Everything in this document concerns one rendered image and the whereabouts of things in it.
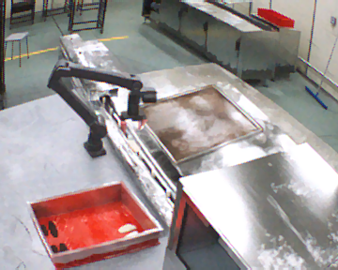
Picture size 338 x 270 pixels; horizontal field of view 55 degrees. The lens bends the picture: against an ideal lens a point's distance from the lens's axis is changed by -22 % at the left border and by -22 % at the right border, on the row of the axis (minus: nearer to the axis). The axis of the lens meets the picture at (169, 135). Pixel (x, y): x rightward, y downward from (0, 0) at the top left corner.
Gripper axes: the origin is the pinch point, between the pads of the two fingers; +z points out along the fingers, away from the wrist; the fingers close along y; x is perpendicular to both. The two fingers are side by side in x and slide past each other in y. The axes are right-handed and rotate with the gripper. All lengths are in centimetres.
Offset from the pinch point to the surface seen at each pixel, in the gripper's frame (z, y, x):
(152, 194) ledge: 6.0, -6.3, -38.7
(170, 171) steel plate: 10.2, 10.5, -21.8
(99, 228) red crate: 10, -34, -49
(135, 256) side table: 10, -26, -68
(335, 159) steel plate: 10, 113, -52
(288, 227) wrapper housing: -38, -4, -111
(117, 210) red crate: 9.8, -22.5, -40.5
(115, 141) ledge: 6.1, -7.4, 2.2
